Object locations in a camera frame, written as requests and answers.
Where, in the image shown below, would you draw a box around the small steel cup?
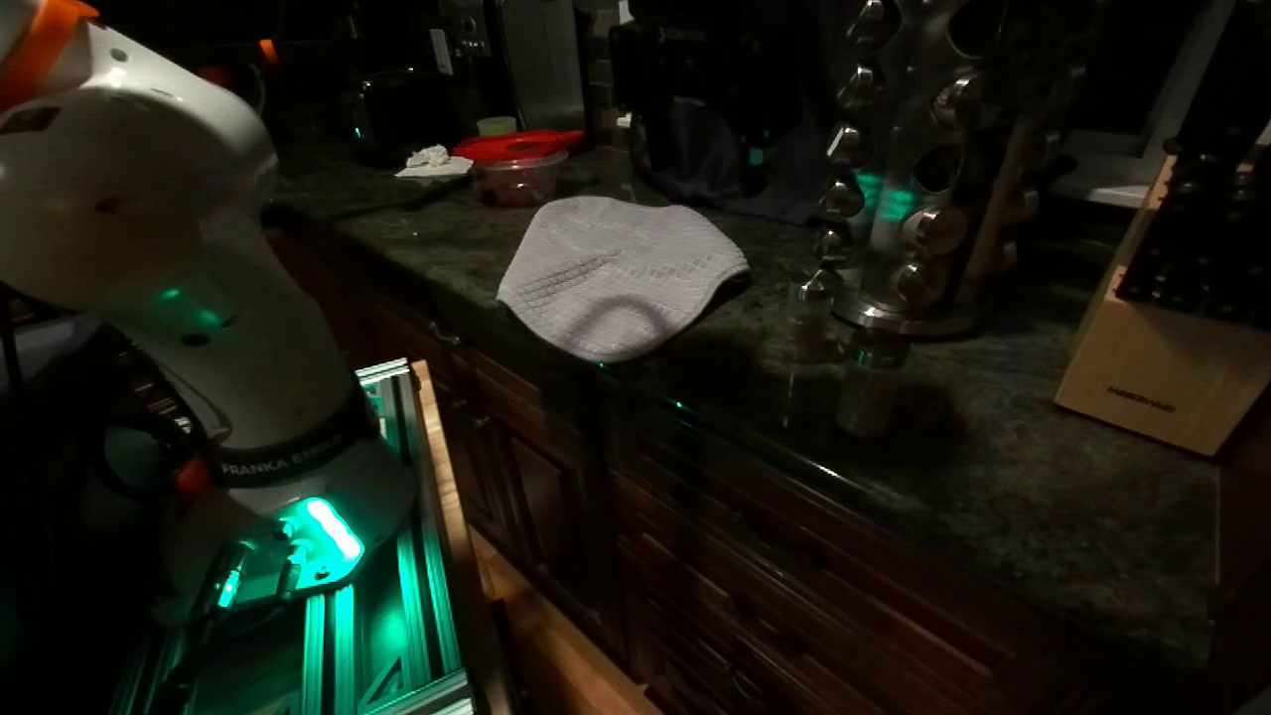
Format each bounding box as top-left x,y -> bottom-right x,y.
778,264 -> 847,446

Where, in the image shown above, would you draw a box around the glass spice bottle steel lid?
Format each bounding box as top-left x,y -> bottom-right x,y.
831,295 -> 916,446

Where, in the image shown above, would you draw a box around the stainless steel spice rack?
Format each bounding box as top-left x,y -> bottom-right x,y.
805,0 -> 1081,340

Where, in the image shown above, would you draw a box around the grey waffle dish towel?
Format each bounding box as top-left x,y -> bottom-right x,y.
492,191 -> 753,368

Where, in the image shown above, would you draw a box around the red lid food container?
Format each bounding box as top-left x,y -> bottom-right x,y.
451,123 -> 593,212

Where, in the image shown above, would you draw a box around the dark wooden drawer cabinet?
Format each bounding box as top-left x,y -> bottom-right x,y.
269,215 -> 1271,715

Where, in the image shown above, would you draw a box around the black curtain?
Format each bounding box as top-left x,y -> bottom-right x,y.
617,0 -> 831,212

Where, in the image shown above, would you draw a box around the crumpled white cloth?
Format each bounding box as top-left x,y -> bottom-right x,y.
393,140 -> 479,187

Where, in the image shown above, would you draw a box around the wooden knife block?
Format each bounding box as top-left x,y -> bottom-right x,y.
1051,150 -> 1271,462

